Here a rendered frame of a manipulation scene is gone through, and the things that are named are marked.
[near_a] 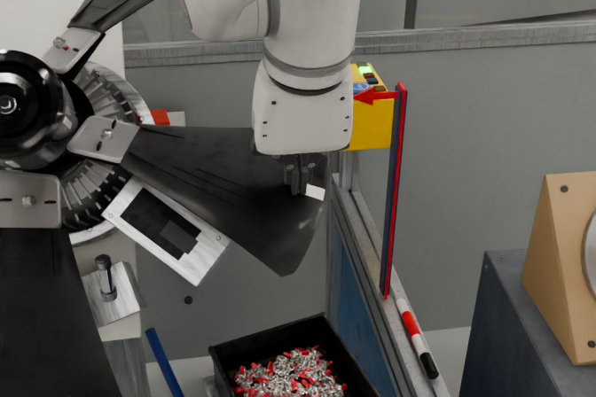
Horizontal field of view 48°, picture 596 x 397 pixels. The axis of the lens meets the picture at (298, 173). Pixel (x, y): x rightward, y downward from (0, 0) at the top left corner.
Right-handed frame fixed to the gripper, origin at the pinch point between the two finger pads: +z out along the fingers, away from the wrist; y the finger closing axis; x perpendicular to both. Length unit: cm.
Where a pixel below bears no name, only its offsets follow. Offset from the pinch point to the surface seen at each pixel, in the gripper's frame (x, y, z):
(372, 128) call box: -25.4, -17.0, 19.0
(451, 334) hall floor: -44, -63, 132
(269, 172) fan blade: -1.9, 3.0, 1.5
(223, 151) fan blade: -5.4, 8.0, 1.1
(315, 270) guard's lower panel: -52, -18, 100
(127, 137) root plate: -7.5, 18.9, -0.1
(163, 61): -70, 17, 39
